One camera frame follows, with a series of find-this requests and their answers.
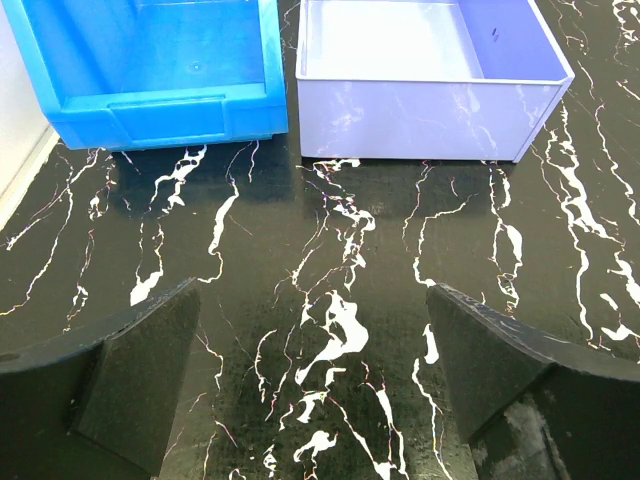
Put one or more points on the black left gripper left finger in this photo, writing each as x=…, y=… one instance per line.
x=99, y=401

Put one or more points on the blue plastic bin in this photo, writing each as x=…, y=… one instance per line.
x=131, y=75

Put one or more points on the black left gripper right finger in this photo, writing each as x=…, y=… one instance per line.
x=530, y=405

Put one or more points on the lavender plastic box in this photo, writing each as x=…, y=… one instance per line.
x=425, y=80

